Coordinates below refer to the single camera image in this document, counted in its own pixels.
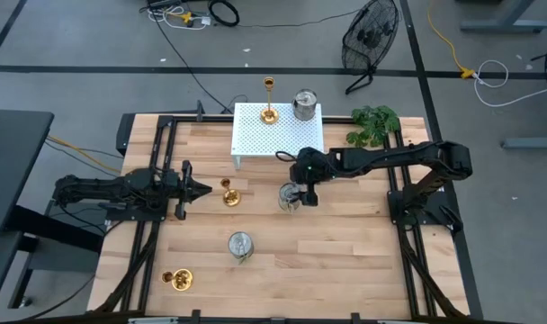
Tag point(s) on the green potted plant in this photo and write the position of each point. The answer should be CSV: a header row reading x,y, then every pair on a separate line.
x,y
368,130

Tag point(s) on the tall brass candlestick holder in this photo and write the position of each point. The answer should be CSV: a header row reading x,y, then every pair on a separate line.
x,y
269,117

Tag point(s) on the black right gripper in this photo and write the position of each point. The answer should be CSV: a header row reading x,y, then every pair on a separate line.
x,y
311,166

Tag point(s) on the white power adapter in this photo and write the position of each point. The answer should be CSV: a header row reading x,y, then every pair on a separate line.
x,y
205,20

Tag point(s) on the silver scented candle tin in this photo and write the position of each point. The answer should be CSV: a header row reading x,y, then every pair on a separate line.
x,y
287,198
305,105
240,245

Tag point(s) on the grey desk leg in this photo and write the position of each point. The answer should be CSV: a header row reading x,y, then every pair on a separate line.
x,y
503,27

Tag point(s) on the black aluminium table frame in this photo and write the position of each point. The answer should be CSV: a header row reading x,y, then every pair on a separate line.
x,y
408,270

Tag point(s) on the short brass candlestick holder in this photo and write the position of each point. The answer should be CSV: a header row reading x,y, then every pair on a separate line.
x,y
231,198
182,280

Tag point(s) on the black clamp bracket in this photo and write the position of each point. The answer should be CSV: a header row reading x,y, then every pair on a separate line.
x,y
200,111

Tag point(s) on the dark grey desk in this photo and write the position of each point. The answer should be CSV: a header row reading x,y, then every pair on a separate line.
x,y
12,171

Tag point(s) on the black floor fan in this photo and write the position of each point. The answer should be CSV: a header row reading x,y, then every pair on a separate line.
x,y
368,36

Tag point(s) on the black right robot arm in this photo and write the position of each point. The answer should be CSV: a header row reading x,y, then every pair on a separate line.
x,y
390,157

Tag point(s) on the grey desk foot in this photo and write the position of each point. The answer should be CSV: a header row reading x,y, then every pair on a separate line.
x,y
534,143

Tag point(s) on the yellow power plug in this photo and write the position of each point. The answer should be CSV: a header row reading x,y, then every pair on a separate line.
x,y
186,17

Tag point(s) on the white perforated metal shelf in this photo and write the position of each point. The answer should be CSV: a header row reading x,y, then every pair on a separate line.
x,y
264,139

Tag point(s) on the silver metal bar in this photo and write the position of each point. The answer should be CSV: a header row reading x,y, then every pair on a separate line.
x,y
152,321
395,322

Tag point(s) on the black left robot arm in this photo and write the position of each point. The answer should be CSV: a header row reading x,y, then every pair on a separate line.
x,y
98,189

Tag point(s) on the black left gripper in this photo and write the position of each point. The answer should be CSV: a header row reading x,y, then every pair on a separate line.
x,y
183,189

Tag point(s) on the black power strip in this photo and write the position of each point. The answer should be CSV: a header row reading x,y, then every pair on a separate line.
x,y
163,3

